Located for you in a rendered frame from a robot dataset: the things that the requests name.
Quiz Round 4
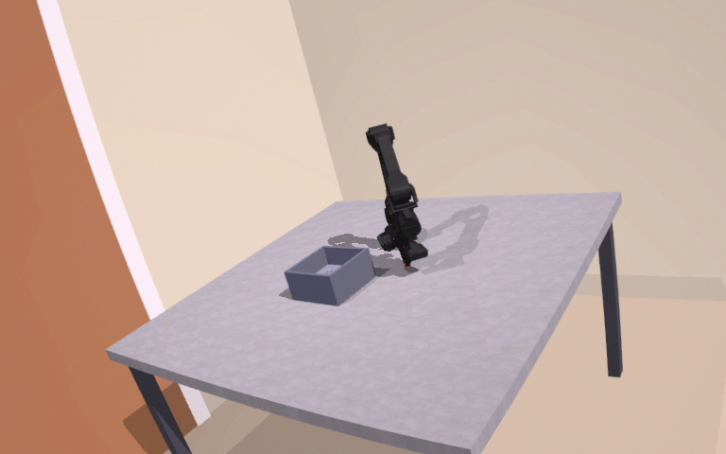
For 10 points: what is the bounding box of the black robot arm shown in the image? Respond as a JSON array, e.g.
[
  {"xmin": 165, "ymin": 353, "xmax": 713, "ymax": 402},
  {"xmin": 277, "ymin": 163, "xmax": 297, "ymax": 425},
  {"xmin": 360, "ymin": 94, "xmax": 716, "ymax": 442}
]
[{"xmin": 366, "ymin": 123, "xmax": 422, "ymax": 252}]

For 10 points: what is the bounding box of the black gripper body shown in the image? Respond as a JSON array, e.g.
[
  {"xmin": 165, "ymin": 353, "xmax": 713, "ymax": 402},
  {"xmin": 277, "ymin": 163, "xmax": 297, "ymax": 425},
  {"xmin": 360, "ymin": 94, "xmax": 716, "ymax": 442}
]
[{"xmin": 385, "ymin": 222, "xmax": 428, "ymax": 261}]

